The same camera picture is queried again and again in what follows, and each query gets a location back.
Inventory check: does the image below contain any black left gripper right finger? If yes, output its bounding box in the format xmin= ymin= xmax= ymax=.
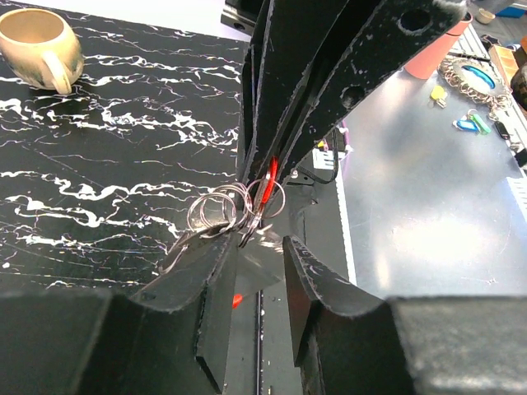
xmin=282 ymin=236 xmax=526 ymax=394

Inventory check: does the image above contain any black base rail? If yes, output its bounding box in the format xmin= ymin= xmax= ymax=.
xmin=224 ymin=174 xmax=354 ymax=394

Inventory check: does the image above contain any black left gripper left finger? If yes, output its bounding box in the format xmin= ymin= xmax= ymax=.
xmin=1 ymin=228 xmax=238 ymax=394

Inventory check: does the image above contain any beige ceramic mug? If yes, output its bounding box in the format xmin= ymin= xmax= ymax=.
xmin=1 ymin=8 xmax=84 ymax=95

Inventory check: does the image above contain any yellow key tag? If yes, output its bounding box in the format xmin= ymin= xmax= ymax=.
xmin=430 ymin=85 xmax=447 ymax=109

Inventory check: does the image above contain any green key tag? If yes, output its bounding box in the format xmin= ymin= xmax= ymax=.
xmin=469 ymin=113 xmax=492 ymax=135

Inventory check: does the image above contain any pink cylinder cup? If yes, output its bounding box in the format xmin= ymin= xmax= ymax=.
xmin=404 ymin=12 xmax=473 ymax=80

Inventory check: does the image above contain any blue key tag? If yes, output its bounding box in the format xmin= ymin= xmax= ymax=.
xmin=452 ymin=109 xmax=479 ymax=134

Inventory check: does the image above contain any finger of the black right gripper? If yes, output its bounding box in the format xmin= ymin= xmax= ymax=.
xmin=237 ymin=1 xmax=354 ymax=184
xmin=277 ymin=1 xmax=468 ymax=181

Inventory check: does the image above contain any red capped key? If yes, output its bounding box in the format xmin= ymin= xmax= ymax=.
xmin=255 ymin=157 xmax=278 ymax=208

